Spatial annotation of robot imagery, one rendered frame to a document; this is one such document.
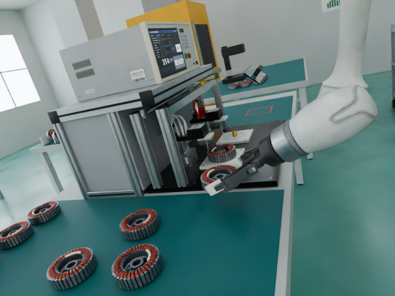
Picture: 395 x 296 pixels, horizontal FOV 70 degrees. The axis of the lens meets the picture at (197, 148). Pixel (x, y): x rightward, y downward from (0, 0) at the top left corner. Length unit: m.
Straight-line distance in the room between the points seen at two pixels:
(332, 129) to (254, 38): 5.80
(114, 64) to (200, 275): 0.77
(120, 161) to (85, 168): 0.17
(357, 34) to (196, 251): 0.60
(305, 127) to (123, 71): 0.69
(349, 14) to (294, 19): 5.61
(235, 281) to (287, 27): 5.91
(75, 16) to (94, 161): 4.17
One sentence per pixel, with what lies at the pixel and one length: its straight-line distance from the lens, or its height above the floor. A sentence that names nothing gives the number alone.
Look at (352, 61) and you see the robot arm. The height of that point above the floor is 1.08.
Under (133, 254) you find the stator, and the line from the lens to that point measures 0.73.
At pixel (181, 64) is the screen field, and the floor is 1.16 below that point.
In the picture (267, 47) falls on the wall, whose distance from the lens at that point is 6.34.
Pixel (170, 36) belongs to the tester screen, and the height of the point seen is 1.27.
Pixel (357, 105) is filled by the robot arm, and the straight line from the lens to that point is 0.61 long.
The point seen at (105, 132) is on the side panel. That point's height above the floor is 1.00.
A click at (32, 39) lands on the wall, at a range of 9.29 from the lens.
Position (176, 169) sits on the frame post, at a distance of 0.96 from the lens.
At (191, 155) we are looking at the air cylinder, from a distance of 1.13.
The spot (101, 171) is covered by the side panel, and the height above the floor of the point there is 0.86.
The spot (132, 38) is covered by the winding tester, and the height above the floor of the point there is 1.28.
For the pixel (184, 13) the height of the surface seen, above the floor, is 1.77.
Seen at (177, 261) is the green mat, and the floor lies 0.75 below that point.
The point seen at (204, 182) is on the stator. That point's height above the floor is 0.85.
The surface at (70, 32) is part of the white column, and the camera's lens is 5.25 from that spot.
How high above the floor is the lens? 1.19
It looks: 18 degrees down
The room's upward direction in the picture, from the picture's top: 15 degrees counter-clockwise
